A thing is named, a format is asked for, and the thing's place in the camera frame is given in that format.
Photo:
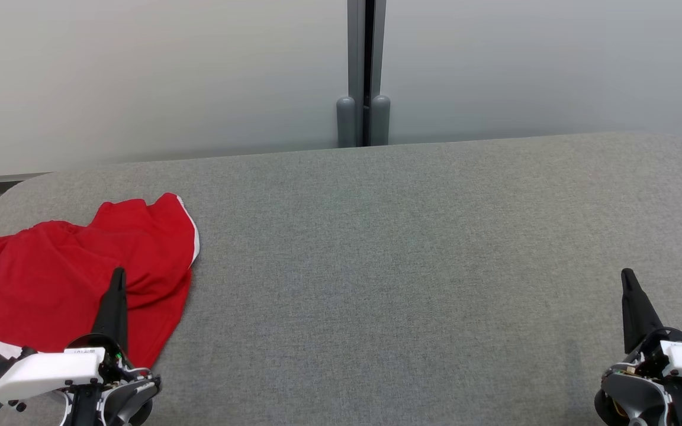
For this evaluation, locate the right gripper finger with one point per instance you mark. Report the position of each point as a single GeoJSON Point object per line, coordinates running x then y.
{"type": "Point", "coordinates": [636, 313]}

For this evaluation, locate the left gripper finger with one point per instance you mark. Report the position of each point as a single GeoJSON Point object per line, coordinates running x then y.
{"type": "Point", "coordinates": [113, 313]}

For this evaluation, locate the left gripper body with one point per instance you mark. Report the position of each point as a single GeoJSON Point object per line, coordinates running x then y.
{"type": "Point", "coordinates": [45, 373]}

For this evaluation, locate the red Bulls 23 shorts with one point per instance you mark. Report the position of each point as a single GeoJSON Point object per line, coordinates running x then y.
{"type": "Point", "coordinates": [157, 248]}

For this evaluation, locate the red white-trimmed jersey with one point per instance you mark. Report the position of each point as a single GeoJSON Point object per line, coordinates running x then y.
{"type": "Point", "coordinates": [21, 284]}

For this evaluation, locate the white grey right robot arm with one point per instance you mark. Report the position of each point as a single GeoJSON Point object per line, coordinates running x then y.
{"type": "Point", "coordinates": [631, 390]}

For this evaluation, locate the grey fabric sofa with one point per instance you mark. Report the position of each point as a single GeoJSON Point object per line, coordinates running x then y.
{"type": "Point", "coordinates": [406, 266]}

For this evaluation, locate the grey cylindrical post cap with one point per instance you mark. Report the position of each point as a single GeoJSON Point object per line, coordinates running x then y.
{"type": "Point", "coordinates": [380, 118]}
{"type": "Point", "coordinates": [346, 121]}

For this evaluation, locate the grey metal partition post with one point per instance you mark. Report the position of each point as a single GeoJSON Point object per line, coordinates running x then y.
{"type": "Point", "coordinates": [355, 47]}

